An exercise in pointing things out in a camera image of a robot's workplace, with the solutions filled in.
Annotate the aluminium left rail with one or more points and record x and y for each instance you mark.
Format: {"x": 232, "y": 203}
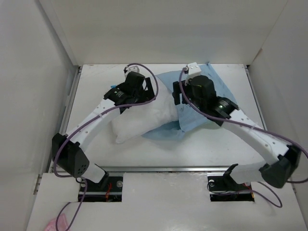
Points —
{"x": 69, "y": 97}

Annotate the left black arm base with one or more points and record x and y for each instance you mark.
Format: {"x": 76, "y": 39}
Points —
{"x": 106, "y": 192}

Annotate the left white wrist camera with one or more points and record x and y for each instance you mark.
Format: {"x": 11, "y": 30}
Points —
{"x": 131, "y": 68}

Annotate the white pillow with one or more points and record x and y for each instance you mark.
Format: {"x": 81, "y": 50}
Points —
{"x": 157, "y": 120}

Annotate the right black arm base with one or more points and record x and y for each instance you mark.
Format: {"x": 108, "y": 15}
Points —
{"x": 223, "y": 188}

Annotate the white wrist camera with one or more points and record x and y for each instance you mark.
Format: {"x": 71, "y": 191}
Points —
{"x": 191, "y": 70}
{"x": 131, "y": 68}

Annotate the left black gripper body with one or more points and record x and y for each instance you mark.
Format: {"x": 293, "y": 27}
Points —
{"x": 142, "y": 95}

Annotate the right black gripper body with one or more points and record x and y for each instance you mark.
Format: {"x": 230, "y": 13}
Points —
{"x": 196, "y": 102}

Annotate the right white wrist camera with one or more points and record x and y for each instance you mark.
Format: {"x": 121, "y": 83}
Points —
{"x": 191, "y": 70}

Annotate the pink cloth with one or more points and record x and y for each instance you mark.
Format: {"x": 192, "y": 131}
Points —
{"x": 62, "y": 224}

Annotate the light blue pillowcase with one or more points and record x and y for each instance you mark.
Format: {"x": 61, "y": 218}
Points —
{"x": 188, "y": 119}

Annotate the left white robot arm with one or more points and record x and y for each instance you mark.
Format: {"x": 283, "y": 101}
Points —
{"x": 69, "y": 150}

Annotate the aluminium rail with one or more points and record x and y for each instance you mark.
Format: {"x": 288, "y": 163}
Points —
{"x": 69, "y": 97}
{"x": 166, "y": 169}

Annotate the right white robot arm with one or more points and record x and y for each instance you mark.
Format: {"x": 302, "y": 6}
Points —
{"x": 280, "y": 158}

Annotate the aluminium front rail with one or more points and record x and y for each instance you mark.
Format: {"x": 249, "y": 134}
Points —
{"x": 166, "y": 169}

